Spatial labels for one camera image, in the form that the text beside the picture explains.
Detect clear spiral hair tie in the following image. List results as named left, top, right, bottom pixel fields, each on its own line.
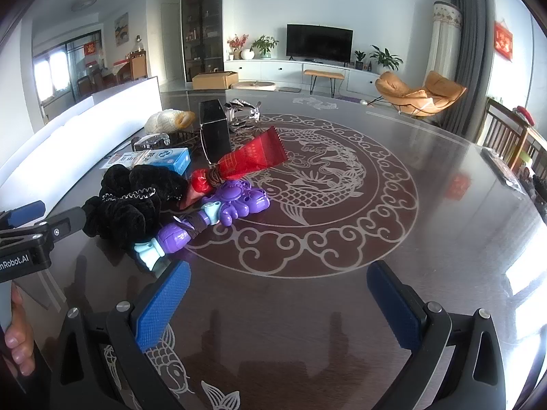
left=102, top=187, right=157, bottom=202

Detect red flower plant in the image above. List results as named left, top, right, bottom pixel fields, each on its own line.
left=227, top=33, right=250, bottom=61

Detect person's left hand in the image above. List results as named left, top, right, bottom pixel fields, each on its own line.
left=4, top=284, right=36, bottom=373

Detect clear plastic glasses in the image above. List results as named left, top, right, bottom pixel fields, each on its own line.
left=132, top=133, right=172, bottom=151

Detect purple toy robot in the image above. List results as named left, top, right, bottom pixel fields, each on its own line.
left=134, top=179, right=271, bottom=272

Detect white television cabinet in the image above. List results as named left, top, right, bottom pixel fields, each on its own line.
left=224, top=58, right=385, bottom=95

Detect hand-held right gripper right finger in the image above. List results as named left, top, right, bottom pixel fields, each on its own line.
left=366, top=260, right=512, bottom=410

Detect black plastic packet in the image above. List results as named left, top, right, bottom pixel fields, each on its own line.
left=480, top=145, right=527, bottom=200

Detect large leafy potted plant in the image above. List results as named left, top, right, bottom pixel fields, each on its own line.
left=369, top=45, right=403, bottom=73

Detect black television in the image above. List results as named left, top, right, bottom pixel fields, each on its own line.
left=286, top=23, right=354, bottom=63

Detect wooden sideboard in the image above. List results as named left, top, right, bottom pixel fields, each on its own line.
left=130, top=51, right=148, bottom=80

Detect silver claw hair clip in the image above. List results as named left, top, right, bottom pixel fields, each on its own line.
left=226, top=98, right=263, bottom=132

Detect wooden chair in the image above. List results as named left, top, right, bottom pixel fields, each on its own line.
left=476, top=97, right=547, bottom=174

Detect dark display cabinet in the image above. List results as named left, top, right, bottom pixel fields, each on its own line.
left=180, top=0, right=224, bottom=84

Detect framed wall painting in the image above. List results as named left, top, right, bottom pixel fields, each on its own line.
left=114, top=11, right=130, bottom=45

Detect red wall hanging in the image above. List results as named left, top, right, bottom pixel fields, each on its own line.
left=494, top=20, right=514, bottom=63

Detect cardboard box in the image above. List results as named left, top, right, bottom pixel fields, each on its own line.
left=192, top=71, right=239, bottom=91

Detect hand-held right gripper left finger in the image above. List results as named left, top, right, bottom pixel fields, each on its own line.
left=47, top=260, right=192, bottom=410

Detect green potted plant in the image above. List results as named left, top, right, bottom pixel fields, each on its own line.
left=250, top=35, right=279, bottom=59

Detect white standing air conditioner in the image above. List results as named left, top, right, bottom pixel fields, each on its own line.
left=431, top=0, right=463, bottom=88

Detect blue and white box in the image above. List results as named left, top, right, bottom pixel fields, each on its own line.
left=140, top=147, right=191, bottom=176

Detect paper leaflet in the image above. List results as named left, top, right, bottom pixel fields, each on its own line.
left=99, top=151, right=143, bottom=170

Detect large white storage box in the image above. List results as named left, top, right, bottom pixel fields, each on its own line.
left=0, top=76, right=163, bottom=206

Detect red snack packet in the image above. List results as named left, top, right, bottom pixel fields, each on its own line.
left=214, top=125, right=290, bottom=181

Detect beige oval mat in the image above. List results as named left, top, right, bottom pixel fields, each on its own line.
left=232, top=80, right=279, bottom=93

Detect black box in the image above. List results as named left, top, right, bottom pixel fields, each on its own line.
left=199, top=98, right=232, bottom=167

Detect orange lounge chair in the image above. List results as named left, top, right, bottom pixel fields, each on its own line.
left=375, top=70, right=468, bottom=119

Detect grey curtain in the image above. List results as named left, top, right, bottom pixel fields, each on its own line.
left=447, top=0, right=489, bottom=139

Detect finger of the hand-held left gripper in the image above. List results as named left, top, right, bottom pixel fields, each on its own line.
left=0, top=200, right=47, bottom=232
left=42, top=207, right=88, bottom=241

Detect wooden bench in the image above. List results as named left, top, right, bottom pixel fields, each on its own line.
left=303, top=69, right=345, bottom=96

